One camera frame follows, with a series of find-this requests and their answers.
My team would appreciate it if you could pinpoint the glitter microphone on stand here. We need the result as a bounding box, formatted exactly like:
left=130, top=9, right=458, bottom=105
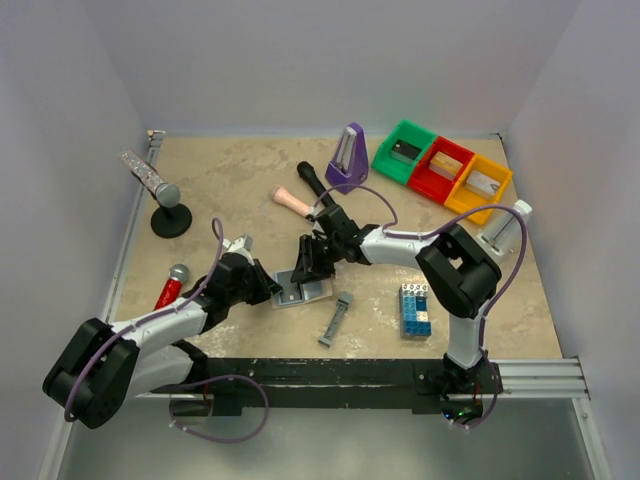
left=118, top=150, right=181, bottom=208

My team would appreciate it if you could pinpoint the red storage bin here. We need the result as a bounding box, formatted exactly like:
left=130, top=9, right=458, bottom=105
left=407, top=136, right=474, bottom=204

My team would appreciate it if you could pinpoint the tan card in red bin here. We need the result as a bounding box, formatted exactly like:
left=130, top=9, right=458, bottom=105
left=429, top=152, right=463, bottom=180

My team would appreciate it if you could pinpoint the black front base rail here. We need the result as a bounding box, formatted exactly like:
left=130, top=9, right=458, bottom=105
left=157, top=358, right=503, bottom=414

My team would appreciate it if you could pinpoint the black card in green bin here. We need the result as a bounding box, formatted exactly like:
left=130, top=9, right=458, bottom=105
left=390, top=140, right=422, bottom=164

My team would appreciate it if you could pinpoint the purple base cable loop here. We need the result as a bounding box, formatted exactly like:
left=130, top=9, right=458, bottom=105
left=168, top=373, right=273, bottom=444

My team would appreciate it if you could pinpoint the purple metronome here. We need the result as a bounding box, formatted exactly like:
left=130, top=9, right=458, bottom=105
left=325, top=122, right=369, bottom=195

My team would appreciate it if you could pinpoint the green storage bin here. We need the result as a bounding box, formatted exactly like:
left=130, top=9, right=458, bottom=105
left=372, top=119, right=438, bottom=185

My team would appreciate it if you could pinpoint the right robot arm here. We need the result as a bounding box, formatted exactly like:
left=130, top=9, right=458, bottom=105
left=292, top=204, right=502, bottom=370

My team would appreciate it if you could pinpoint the beige card holder wallet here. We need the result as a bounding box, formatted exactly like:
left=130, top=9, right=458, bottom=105
left=272, top=270, right=333, bottom=309

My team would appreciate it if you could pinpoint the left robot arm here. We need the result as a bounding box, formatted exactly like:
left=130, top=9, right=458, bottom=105
left=42, top=253, right=282, bottom=429

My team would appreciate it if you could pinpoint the white metronome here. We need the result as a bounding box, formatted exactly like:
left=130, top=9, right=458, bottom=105
left=476, top=209, right=521, bottom=263

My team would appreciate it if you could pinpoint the blue toy brick block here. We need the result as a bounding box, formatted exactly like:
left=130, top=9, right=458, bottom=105
left=398, top=283, right=432, bottom=339

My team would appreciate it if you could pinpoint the black round microphone stand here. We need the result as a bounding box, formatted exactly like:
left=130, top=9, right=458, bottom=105
left=150, top=203, right=192, bottom=239

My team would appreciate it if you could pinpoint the yellow storage bin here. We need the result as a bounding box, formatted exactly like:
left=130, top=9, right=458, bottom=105
left=444, top=154, right=513, bottom=214

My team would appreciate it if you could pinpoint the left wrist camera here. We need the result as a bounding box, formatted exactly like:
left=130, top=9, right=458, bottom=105
left=222, top=234, right=253, bottom=262

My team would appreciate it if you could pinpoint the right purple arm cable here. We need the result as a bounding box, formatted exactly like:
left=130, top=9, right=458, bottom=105
left=309, top=183, right=529, bottom=351

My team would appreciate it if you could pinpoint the red glitter microphone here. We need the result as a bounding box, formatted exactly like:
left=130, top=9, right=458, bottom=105
left=154, top=264, right=190, bottom=310

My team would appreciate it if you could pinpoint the aluminium frame rail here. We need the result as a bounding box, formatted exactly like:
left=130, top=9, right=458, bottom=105
left=97, top=130, right=166, bottom=324

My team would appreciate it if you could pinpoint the pink microphone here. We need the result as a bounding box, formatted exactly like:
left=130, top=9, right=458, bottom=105
left=270, top=186, right=314, bottom=218

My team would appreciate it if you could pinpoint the grey truss beam piece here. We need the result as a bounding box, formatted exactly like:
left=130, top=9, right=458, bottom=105
left=318, top=292, right=353, bottom=347

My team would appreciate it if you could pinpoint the white card in yellow bin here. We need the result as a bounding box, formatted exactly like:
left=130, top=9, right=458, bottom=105
left=465, top=170, right=501, bottom=199

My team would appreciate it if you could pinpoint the black microphone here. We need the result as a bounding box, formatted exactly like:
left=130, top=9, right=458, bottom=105
left=296, top=161, right=336, bottom=207

